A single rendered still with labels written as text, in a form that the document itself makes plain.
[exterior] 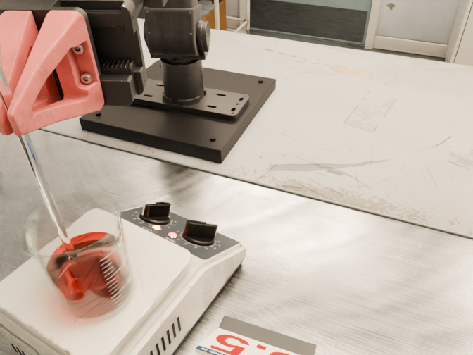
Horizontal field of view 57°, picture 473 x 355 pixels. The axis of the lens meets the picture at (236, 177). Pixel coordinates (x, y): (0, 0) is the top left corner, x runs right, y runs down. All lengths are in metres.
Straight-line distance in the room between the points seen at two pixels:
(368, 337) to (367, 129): 0.36
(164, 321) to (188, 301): 0.03
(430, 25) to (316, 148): 2.72
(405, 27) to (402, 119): 2.60
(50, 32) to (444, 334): 0.41
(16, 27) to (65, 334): 0.21
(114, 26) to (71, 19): 0.03
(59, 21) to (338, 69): 0.66
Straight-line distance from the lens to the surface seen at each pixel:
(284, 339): 0.43
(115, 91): 0.32
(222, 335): 0.42
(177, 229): 0.45
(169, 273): 0.37
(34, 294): 0.39
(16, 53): 0.29
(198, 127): 0.65
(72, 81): 0.31
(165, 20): 0.63
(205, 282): 0.41
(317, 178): 0.59
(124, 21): 0.31
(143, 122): 0.68
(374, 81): 0.85
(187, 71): 0.67
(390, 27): 3.34
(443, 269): 0.52
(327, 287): 0.47
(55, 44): 0.28
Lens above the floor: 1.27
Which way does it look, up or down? 39 degrees down
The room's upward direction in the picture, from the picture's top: 1 degrees counter-clockwise
